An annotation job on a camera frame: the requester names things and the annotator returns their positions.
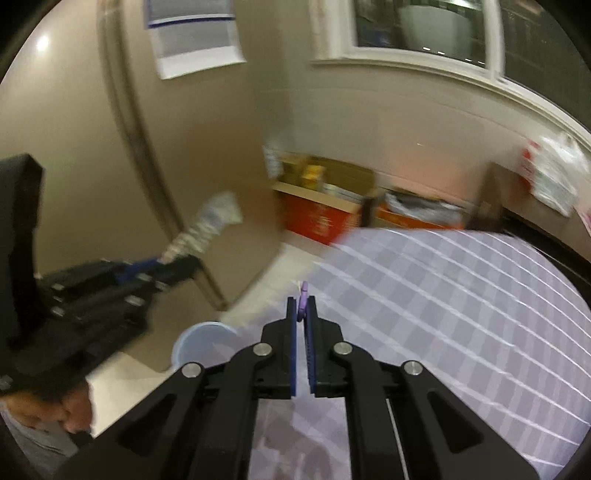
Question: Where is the small brown cardboard box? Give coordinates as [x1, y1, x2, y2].
[276, 154, 306, 184]

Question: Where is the printed cardboard box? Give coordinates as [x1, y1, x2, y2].
[376, 203, 465, 232]

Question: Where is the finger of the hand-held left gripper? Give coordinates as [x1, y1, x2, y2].
[48, 284, 160, 326]
[41, 256, 201, 298]

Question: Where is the dark brown box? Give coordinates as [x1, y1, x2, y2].
[480, 161, 591, 287]

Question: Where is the clear plastic bottle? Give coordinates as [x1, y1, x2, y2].
[161, 191, 244, 265]

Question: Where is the grey refrigerator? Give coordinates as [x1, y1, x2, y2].
[0, 0, 296, 374]

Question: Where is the white framed window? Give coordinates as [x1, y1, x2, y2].
[309, 0, 591, 139]

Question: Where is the grey plastic bag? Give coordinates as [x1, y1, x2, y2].
[385, 191, 462, 223]

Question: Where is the person's grey clothing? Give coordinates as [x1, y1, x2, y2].
[0, 411, 81, 478]

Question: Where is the yellow box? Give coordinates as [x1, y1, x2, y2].
[302, 164, 327, 190]

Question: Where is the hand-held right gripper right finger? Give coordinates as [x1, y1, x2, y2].
[305, 295, 540, 480]

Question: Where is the pink checkered tablecloth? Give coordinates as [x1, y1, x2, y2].
[249, 228, 583, 480]

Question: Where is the white trash bin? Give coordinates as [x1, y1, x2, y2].
[172, 322, 239, 370]

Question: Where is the white wall calendar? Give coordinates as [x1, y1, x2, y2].
[143, 0, 246, 80]

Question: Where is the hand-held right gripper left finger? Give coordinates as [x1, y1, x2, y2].
[53, 296, 299, 480]

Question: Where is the white plastic bag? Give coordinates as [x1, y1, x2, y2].
[522, 131, 590, 217]

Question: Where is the red gift box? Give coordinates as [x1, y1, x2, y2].
[272, 181, 365, 246]

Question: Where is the person's left hand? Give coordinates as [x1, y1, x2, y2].
[0, 378, 94, 435]

